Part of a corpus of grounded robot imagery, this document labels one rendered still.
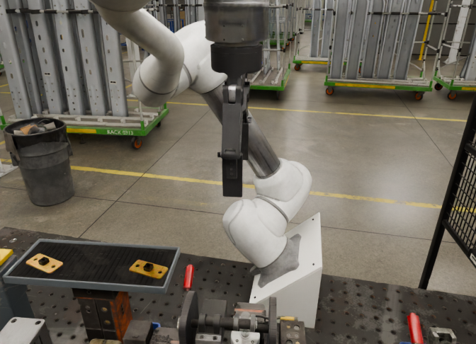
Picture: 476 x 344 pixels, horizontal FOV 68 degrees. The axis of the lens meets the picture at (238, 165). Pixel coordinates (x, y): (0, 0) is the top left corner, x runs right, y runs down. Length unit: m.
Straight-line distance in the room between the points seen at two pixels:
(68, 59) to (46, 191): 2.07
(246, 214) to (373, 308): 0.59
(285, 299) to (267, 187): 0.38
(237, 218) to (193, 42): 0.58
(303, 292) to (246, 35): 0.92
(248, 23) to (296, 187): 0.86
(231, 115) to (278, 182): 0.77
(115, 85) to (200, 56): 3.88
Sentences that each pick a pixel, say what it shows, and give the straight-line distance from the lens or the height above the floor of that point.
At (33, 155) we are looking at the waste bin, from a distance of 3.41.
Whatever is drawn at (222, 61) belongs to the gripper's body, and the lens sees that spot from 0.51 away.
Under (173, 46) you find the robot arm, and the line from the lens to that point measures 0.73.
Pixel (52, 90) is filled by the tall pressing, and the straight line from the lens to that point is 5.31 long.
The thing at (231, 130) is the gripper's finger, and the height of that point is 1.56.
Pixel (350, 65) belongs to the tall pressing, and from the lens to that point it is 7.32.
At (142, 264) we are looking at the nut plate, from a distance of 0.88.
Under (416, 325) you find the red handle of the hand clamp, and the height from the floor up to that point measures 1.14.
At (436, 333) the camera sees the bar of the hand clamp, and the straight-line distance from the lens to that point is 0.73.
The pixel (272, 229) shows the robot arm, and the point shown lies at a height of 1.01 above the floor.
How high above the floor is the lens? 1.72
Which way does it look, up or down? 25 degrees down
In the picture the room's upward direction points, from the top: straight up
